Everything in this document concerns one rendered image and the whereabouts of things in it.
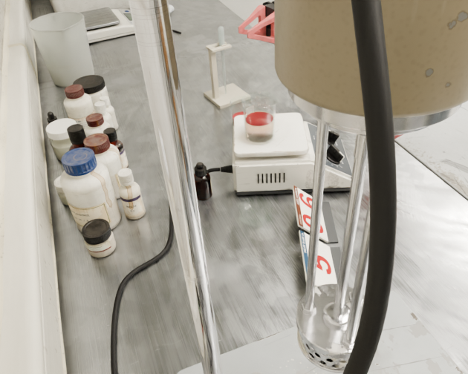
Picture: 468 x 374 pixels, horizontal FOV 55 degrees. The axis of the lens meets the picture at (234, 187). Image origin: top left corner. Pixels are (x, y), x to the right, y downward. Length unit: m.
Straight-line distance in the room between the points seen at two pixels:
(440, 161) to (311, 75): 0.69
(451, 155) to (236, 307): 0.50
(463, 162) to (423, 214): 0.17
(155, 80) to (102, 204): 0.52
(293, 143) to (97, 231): 0.33
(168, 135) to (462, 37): 0.13
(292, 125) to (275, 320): 0.34
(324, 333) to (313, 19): 0.26
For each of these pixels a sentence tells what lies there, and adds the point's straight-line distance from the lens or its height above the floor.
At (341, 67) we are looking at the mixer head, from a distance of 0.20.
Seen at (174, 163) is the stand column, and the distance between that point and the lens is 0.21.
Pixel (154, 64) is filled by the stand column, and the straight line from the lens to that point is 0.19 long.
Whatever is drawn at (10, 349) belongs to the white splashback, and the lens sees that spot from 0.52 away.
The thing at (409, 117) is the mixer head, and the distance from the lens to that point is 0.22.
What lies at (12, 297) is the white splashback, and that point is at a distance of 0.56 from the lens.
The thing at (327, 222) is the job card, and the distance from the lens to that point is 0.71.
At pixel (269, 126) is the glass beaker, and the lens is 0.71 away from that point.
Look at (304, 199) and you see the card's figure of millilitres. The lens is 0.71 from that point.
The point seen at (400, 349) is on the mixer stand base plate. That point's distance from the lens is 0.58.
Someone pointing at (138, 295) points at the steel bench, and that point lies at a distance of 0.64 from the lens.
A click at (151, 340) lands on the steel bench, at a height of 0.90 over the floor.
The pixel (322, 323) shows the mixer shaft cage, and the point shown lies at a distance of 0.39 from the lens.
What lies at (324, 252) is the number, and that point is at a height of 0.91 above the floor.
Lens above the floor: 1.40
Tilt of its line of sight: 39 degrees down
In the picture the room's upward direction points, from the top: 4 degrees counter-clockwise
